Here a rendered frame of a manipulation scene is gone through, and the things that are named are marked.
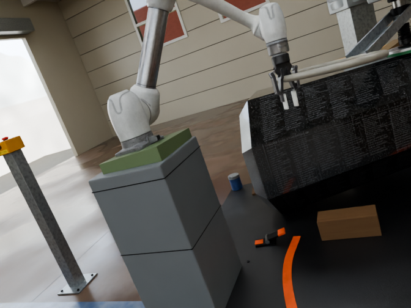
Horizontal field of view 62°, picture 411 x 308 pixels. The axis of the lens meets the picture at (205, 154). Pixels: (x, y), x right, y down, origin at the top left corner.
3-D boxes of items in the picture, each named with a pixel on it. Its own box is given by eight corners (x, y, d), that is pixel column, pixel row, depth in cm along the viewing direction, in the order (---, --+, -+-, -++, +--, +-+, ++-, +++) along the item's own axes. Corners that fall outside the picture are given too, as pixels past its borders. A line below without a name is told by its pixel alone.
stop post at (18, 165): (76, 275, 249) (8, 137, 223) (97, 274, 241) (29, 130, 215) (57, 295, 231) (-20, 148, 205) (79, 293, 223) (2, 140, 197)
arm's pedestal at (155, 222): (227, 332, 150) (164, 167, 131) (137, 329, 171) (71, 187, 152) (253, 261, 193) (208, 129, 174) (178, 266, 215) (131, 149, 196)
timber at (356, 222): (322, 241, 188) (316, 222, 185) (322, 229, 198) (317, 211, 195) (381, 236, 175) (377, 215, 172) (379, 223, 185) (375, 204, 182)
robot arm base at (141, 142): (147, 148, 147) (142, 135, 146) (114, 157, 160) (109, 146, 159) (172, 135, 162) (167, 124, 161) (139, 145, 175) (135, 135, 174)
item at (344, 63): (321, 68, 188) (320, 63, 187) (413, 49, 146) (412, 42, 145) (254, 88, 165) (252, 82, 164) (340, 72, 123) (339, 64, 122)
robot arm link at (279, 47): (291, 36, 142) (294, 51, 143) (280, 40, 151) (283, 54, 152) (271, 41, 140) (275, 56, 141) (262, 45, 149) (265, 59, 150)
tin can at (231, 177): (244, 187, 298) (240, 174, 295) (233, 192, 297) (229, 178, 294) (241, 184, 307) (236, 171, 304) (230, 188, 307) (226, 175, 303)
